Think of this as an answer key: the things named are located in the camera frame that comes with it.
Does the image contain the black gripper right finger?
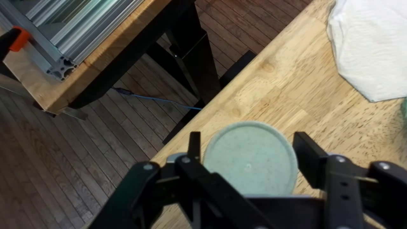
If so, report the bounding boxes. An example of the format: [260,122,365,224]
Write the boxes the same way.
[292,132,337,189]

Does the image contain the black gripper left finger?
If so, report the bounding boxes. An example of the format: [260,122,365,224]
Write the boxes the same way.
[186,131,200,161]

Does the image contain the light blue plastic cup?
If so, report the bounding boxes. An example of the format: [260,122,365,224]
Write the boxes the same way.
[202,121,297,197]

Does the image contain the hand sanitizer pump bottle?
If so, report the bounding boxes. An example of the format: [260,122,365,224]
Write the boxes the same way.
[400,96,407,128]

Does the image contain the black table base bar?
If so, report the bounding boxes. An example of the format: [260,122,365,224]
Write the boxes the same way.
[68,0,255,108]

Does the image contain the white folded paper napkin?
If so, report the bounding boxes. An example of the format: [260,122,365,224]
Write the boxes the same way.
[326,0,407,101]

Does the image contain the black cable on floor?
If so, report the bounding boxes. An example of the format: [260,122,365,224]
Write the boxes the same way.
[111,86,202,112]

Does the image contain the aluminium extrusion frame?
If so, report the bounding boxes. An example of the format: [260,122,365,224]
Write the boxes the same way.
[0,0,143,80]

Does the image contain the orange clamp handle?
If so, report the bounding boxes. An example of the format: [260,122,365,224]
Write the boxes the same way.
[0,26,30,59]

